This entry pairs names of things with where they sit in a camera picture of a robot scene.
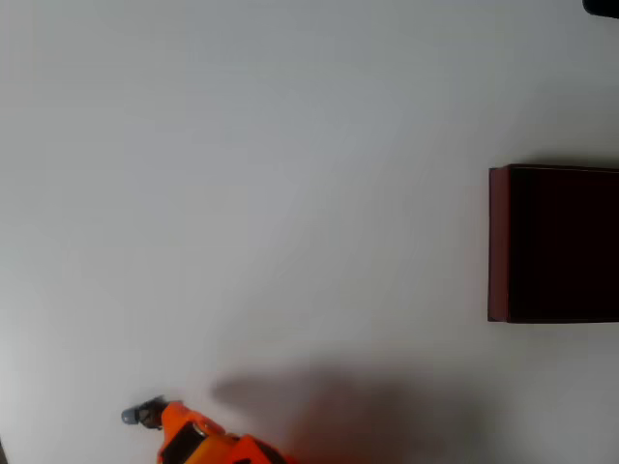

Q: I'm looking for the dark red box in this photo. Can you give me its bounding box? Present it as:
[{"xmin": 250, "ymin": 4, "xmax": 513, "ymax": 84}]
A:
[{"xmin": 486, "ymin": 163, "xmax": 619, "ymax": 324}]

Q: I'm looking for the black object at edge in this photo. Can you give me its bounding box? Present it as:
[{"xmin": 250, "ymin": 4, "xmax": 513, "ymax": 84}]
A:
[{"xmin": 582, "ymin": 0, "xmax": 619, "ymax": 19}]

